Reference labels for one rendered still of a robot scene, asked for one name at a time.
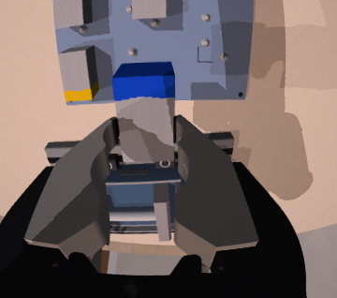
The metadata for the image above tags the grey block with red end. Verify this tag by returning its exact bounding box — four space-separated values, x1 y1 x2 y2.
53 0 93 29

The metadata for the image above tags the grey block with yellow end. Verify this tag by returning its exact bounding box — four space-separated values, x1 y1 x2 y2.
58 45 99 101

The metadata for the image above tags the grey block with blue end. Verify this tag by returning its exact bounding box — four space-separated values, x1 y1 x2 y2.
112 62 175 162

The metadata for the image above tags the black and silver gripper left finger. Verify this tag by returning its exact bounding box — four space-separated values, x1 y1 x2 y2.
0 116 120 293

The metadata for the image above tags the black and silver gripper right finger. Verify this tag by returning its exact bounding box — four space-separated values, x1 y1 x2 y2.
173 114 307 298

